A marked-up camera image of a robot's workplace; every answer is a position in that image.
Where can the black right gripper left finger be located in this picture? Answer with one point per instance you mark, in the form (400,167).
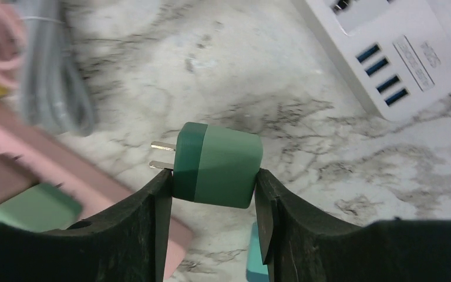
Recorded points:
(125,242)

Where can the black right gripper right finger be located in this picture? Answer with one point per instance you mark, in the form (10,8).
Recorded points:
(300,242)

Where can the teal plug adapter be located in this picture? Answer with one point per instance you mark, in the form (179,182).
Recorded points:
(255,270)

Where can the green plug adapter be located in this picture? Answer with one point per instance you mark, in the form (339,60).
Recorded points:
(40,208)
(213,165)

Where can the pink long power strip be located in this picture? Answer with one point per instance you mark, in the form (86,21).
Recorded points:
(94,189)

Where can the white power strip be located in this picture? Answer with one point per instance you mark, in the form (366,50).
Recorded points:
(394,55)

